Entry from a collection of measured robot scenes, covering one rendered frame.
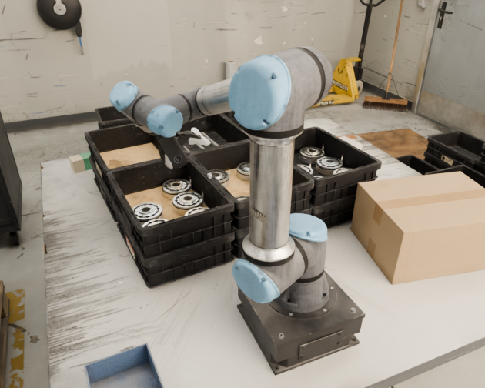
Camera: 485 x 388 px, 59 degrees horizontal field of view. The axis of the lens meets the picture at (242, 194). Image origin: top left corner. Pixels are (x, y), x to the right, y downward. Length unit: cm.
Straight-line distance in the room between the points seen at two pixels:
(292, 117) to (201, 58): 409
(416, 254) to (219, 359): 66
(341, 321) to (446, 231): 46
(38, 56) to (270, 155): 391
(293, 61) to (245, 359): 74
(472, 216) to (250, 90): 92
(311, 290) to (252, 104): 54
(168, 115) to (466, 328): 98
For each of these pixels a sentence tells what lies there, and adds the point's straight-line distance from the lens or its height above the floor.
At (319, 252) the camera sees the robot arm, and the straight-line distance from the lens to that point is 105.
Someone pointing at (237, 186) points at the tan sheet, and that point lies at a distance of 159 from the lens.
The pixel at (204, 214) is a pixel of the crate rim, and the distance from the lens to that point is 127.
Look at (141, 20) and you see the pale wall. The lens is 460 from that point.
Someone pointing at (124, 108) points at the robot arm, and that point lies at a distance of 112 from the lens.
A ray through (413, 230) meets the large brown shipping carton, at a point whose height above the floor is 90.
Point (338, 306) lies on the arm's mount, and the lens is 117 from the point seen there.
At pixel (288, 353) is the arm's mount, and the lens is 111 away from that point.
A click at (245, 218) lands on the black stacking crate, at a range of 136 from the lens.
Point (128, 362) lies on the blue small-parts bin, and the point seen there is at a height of 73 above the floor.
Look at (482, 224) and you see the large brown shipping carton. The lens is 147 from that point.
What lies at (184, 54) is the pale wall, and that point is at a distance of 476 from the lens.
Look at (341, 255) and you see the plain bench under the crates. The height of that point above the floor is 70.
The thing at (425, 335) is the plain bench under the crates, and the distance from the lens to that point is 132.
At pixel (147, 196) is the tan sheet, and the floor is 83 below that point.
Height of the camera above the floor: 162
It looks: 31 degrees down
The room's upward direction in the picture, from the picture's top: straight up
